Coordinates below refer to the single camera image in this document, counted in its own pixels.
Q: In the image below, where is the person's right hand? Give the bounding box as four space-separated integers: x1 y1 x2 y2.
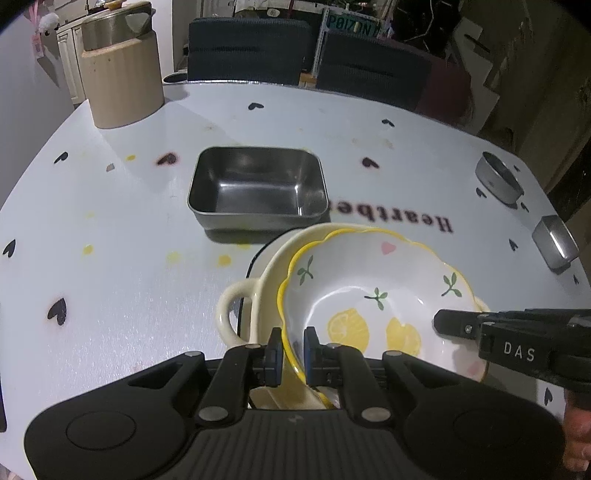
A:
562 392 591 472

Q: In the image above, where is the maroon chair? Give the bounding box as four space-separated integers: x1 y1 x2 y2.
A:
379 39 474 130

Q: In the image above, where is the small square steel container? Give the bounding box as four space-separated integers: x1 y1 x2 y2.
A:
531 215 580 270

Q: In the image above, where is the pink hanging strap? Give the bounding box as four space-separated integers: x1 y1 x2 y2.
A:
28 0 47 58

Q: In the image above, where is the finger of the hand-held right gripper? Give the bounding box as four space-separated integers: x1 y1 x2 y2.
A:
433 308 591 342

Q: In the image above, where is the cream oval dish with handles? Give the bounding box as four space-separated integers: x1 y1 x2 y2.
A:
217 223 491 411

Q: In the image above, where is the dark blue chair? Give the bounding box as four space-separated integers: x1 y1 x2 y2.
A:
316 32 432 112
187 17 315 86

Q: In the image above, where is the rectangular steel tray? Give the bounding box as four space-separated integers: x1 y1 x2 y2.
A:
187 147 329 232

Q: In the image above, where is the white cabinet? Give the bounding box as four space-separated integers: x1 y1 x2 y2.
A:
55 23 88 104

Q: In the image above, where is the beige ribbed canister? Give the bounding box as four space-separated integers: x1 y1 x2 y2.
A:
79 0 165 130

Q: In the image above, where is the lemon print scalloped bowl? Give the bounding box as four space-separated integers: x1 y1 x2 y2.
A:
277 229 491 407

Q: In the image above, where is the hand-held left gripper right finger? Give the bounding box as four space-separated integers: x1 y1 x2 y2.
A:
303 326 467 424

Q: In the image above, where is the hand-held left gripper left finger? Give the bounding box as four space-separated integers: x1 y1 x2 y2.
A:
127 327 283 425

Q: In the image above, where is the green sign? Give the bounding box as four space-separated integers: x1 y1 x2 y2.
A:
323 9 384 40

